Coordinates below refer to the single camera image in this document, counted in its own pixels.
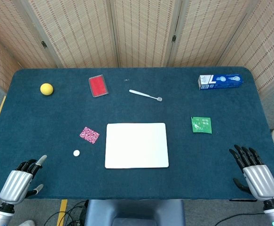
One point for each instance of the white rectangular board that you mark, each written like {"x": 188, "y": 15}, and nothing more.
{"x": 136, "y": 146}

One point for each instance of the yellow foam ball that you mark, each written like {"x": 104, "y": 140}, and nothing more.
{"x": 46, "y": 89}

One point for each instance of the white toothbrush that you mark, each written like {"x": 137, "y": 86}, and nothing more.
{"x": 143, "y": 94}

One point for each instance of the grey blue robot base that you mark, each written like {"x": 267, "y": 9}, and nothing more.
{"x": 134, "y": 212}

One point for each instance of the bamboo folding screen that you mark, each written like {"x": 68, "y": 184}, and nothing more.
{"x": 80, "y": 35}

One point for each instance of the green tea sachet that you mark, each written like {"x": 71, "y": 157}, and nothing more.
{"x": 201, "y": 125}

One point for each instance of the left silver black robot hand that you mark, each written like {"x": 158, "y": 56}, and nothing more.
{"x": 15, "y": 184}

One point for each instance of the blue light bulb box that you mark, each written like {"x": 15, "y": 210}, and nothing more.
{"x": 221, "y": 82}

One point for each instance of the black flat bar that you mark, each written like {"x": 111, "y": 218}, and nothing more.
{"x": 242, "y": 200}

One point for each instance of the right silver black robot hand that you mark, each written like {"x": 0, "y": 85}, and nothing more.
{"x": 260, "y": 181}

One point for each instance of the grey shoe tip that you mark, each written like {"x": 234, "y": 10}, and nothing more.
{"x": 27, "y": 223}

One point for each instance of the black screen hinge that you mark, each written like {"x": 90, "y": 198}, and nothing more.
{"x": 174, "y": 38}
{"x": 44, "y": 44}

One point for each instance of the pink patterned packet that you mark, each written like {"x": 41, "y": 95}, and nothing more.
{"x": 89, "y": 135}

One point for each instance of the red ink pad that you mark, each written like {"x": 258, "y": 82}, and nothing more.
{"x": 98, "y": 86}

